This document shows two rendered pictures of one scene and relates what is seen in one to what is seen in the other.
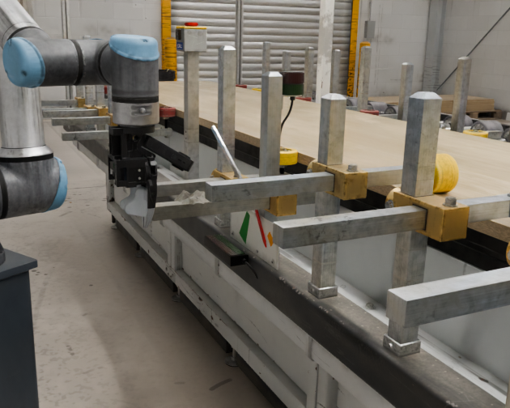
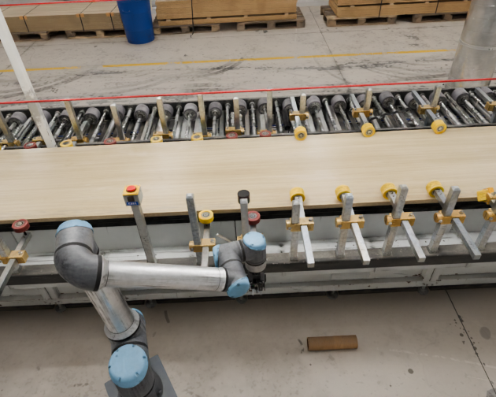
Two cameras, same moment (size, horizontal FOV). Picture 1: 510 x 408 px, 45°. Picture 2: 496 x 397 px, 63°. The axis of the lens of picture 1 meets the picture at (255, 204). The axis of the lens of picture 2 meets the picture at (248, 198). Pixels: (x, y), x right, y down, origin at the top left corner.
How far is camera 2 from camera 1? 185 cm
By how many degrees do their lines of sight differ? 60
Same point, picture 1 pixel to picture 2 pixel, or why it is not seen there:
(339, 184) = (310, 227)
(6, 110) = (120, 315)
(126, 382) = not seen: hidden behind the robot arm
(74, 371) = not seen: hidden behind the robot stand
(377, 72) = not seen: outside the picture
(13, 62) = (240, 291)
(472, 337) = (325, 233)
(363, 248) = (264, 228)
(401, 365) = (349, 259)
